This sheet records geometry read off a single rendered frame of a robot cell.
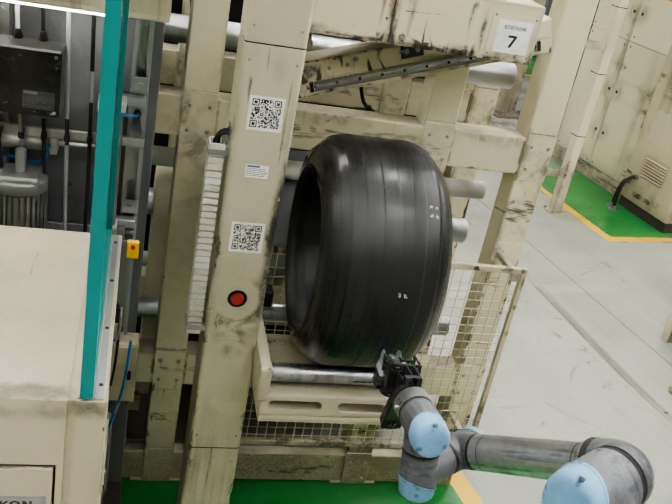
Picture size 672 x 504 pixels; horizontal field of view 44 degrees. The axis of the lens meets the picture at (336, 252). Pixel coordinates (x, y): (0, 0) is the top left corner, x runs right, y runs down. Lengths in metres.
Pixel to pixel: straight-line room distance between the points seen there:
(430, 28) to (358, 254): 0.62
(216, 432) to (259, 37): 1.00
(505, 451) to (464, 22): 1.02
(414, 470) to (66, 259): 0.77
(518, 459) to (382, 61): 1.08
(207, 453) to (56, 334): 0.91
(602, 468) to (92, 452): 0.79
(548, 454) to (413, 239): 0.52
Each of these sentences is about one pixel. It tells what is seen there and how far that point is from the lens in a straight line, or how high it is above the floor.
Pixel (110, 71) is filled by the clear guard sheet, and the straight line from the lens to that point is 1.05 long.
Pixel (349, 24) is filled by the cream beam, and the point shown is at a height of 1.67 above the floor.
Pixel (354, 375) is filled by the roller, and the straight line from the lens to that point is 2.05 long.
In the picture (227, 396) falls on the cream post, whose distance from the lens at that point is 2.13.
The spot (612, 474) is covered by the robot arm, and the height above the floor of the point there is 1.23.
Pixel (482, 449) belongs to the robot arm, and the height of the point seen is 1.03.
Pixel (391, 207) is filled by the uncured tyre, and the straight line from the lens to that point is 1.81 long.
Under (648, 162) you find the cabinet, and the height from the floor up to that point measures 0.41.
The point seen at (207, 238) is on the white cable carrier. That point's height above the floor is 1.20.
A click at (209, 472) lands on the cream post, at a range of 2.28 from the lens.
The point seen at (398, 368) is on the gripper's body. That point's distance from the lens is 1.79.
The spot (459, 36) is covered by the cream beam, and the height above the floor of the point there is 1.68.
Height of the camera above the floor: 2.03
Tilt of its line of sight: 25 degrees down
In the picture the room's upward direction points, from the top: 12 degrees clockwise
